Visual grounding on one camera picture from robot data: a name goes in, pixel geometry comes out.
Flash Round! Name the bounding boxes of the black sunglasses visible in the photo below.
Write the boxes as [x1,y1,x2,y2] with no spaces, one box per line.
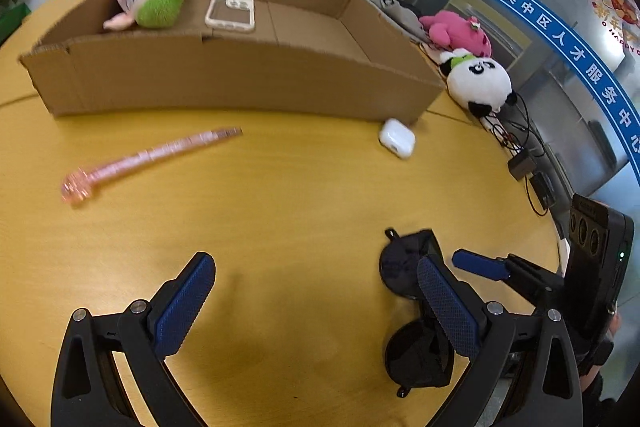
[378,228,457,400]

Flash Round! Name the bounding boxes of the black power adapter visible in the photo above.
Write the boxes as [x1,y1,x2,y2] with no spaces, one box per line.
[530,172,557,204]
[507,148,538,180]

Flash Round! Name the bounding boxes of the black cables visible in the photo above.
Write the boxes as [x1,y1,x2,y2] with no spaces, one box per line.
[480,92,561,218]

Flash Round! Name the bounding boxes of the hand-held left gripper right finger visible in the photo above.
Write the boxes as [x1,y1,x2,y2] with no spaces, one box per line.
[417,253,584,427]

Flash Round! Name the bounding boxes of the brown cardboard box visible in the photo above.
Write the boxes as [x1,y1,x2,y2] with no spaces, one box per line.
[19,0,446,125]

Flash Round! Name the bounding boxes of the green panel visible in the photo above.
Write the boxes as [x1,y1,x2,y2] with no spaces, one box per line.
[0,2,32,44]

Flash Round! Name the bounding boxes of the cream clear phone case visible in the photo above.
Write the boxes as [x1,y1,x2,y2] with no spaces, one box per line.
[204,0,257,34]

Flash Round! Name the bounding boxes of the pink pen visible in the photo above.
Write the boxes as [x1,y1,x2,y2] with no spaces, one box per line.
[61,126,244,209]

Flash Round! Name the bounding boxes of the grey bag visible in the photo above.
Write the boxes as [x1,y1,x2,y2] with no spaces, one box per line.
[381,0,432,44]

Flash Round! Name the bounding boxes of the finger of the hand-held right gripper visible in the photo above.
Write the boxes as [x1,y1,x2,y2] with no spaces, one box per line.
[451,248,512,281]

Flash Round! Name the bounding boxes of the panda plush toy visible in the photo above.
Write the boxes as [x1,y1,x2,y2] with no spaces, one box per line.
[434,48,519,116]

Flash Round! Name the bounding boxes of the white earbuds case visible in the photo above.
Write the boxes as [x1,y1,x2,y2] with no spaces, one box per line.
[378,118,416,160]

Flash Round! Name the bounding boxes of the blue banner strip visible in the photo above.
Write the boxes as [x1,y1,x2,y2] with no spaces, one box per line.
[440,0,640,168]

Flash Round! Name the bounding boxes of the round red window sticker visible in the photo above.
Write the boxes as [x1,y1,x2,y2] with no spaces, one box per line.
[587,0,640,52]

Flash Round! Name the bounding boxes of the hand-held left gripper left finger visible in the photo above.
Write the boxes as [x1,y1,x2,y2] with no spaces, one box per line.
[50,252,217,427]

